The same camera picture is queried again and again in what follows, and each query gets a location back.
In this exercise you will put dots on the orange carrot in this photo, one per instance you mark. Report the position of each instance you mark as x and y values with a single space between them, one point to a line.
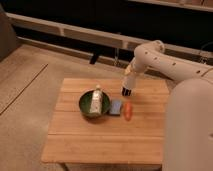
128 111

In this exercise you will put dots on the white window frame rail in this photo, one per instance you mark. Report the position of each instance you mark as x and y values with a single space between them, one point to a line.
78 33

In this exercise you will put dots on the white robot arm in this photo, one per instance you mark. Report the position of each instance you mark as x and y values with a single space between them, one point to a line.
188 141

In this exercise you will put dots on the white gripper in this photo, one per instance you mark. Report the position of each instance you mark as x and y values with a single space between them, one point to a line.
129 83

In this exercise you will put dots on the green bowl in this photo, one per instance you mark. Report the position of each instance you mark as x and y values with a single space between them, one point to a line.
85 104

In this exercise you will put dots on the wooden table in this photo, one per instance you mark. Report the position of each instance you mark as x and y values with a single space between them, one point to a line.
110 140

